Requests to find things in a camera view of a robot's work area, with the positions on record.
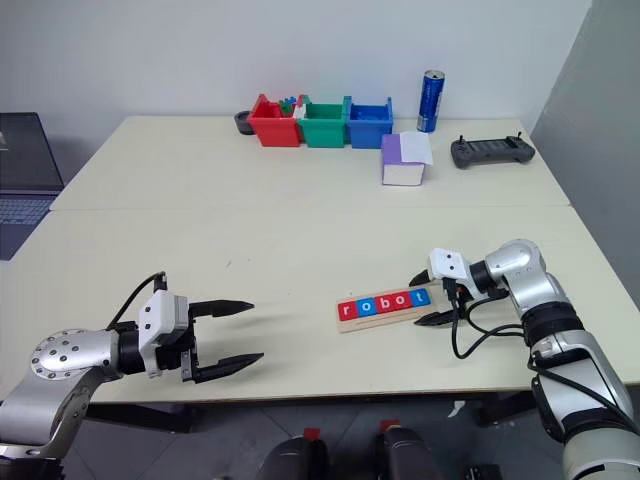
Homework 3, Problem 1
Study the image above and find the green plastic bin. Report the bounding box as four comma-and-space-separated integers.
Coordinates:
297, 94, 348, 150

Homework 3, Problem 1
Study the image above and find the dark rounded shape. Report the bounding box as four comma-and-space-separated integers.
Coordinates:
261, 433, 330, 480
374, 424, 447, 480

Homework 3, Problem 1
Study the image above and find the dark grey laptop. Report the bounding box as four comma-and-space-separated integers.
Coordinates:
0, 112, 66, 262

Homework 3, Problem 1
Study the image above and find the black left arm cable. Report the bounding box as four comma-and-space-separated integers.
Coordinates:
105, 271, 168, 331

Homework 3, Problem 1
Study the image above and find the blue plastic bin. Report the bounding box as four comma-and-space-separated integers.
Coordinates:
343, 95, 394, 151

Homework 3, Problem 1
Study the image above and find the blue drink can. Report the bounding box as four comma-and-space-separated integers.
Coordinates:
416, 69, 447, 134

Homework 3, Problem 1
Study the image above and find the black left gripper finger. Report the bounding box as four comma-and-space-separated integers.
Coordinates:
187, 299, 256, 320
192, 352, 265, 386

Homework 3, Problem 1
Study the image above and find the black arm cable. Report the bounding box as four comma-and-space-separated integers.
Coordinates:
105, 271, 168, 331
441, 277, 629, 431

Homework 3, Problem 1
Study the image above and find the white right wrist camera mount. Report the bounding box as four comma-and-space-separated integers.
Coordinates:
427, 247, 472, 282

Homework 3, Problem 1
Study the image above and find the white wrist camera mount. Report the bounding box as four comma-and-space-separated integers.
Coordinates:
136, 290, 190, 378
427, 247, 472, 282

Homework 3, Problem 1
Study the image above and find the red plastic bin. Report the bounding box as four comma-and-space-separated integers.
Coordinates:
247, 93, 302, 149

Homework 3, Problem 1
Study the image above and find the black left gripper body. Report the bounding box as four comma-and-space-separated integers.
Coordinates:
152, 319, 202, 385

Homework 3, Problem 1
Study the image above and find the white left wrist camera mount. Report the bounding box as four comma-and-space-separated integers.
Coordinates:
136, 290, 190, 378

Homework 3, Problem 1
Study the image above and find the black round holder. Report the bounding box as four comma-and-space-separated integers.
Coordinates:
233, 110, 257, 137

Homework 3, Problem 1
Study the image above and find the white paper sheet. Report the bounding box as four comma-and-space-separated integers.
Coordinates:
398, 130, 435, 166

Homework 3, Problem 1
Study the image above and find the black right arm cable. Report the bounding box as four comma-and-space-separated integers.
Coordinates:
441, 277, 629, 431

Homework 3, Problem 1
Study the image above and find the grey handheld controller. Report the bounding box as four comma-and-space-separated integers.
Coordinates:
449, 131, 537, 171

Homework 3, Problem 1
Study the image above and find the wooden letter tray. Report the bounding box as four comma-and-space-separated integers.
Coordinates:
335, 285, 450, 335

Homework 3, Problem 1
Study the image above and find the purple and white box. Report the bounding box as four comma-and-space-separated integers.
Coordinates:
380, 132, 429, 188

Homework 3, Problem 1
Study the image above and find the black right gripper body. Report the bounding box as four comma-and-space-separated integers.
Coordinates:
439, 277, 475, 315

